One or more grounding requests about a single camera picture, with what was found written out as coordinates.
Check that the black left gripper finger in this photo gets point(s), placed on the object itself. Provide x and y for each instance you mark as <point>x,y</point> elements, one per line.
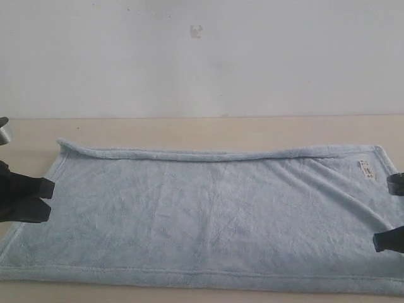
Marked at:
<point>26,210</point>
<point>16,186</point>

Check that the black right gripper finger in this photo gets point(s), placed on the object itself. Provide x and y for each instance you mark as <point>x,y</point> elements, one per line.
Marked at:
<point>392,240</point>
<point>395,183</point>

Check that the light blue fluffy towel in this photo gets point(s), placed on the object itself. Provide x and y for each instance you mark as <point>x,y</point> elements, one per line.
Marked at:
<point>298,220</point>

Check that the white towel care label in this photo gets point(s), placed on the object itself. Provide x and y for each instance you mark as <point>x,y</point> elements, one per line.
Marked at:
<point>367,170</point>

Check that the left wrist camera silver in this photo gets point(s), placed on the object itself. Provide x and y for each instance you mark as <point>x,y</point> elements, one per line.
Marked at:
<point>5,131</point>

